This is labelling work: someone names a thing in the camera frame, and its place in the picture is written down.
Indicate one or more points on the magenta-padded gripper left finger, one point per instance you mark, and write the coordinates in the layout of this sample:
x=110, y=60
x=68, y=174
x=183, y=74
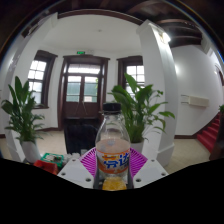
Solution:
x=80, y=170

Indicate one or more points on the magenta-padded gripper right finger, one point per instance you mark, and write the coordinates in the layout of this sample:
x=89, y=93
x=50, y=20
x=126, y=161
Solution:
x=145, y=170

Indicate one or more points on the clear orange soda bottle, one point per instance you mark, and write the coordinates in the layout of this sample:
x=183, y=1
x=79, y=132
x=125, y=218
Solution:
x=113, y=153

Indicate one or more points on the tray of small white jars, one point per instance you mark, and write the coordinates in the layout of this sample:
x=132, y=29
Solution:
x=73, y=156

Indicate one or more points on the black chair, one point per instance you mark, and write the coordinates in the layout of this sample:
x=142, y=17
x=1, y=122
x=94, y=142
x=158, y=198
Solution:
x=80, y=135

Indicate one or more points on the red box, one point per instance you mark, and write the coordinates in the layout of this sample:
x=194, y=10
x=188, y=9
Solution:
x=45, y=166

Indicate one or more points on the leafy plant in white pot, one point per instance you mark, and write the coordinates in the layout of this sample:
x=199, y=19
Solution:
x=23, y=113
x=140, y=106

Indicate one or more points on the red carpeted staircase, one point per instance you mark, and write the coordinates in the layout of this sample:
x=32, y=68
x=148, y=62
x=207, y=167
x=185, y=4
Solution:
x=210, y=135

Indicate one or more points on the dark wooden double door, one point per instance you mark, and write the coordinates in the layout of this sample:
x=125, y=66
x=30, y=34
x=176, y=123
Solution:
x=83, y=86

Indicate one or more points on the green exit sign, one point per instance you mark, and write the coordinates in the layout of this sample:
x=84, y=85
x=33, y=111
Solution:
x=81, y=52

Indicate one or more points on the white wall radiator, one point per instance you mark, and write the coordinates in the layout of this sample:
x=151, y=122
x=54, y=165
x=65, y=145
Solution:
x=196, y=100

